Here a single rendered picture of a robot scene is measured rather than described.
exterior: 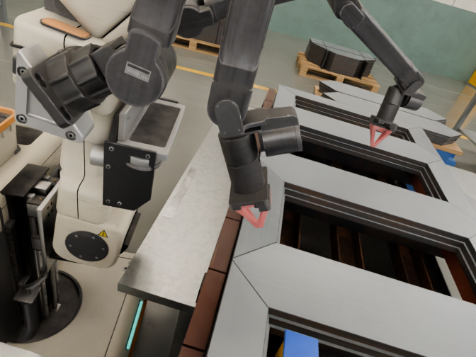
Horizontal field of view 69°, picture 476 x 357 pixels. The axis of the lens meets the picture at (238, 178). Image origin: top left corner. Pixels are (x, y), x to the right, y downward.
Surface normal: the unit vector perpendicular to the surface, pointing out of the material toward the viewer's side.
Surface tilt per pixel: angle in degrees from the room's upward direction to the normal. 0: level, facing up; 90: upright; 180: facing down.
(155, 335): 0
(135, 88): 90
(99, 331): 0
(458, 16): 90
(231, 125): 90
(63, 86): 81
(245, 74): 90
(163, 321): 0
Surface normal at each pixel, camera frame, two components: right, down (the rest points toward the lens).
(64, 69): -0.25, 0.04
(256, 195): -0.22, -0.81
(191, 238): 0.23, -0.80
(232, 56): -0.03, 0.37
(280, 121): -0.03, 0.57
